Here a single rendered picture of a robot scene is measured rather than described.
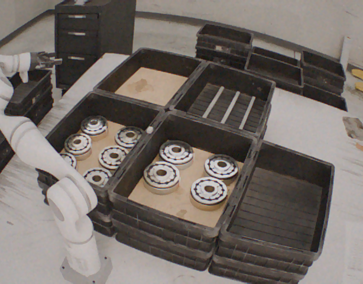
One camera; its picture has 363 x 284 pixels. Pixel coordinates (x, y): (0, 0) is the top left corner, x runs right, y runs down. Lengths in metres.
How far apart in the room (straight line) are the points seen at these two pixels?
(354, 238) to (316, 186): 0.29
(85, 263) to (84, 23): 1.97
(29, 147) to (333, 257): 1.01
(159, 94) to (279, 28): 3.02
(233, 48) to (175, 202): 1.76
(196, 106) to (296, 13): 3.00
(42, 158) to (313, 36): 3.86
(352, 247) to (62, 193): 1.00
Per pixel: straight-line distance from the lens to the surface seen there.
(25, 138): 0.87
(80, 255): 0.92
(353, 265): 1.28
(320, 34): 4.38
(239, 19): 4.40
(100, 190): 0.99
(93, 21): 2.58
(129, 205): 0.97
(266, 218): 1.11
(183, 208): 1.09
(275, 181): 1.23
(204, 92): 1.55
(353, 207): 1.46
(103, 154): 1.20
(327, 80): 2.74
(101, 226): 1.14
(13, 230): 1.25
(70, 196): 0.76
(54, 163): 0.84
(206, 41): 2.73
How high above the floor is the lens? 1.65
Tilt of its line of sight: 39 degrees down
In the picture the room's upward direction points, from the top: 5 degrees clockwise
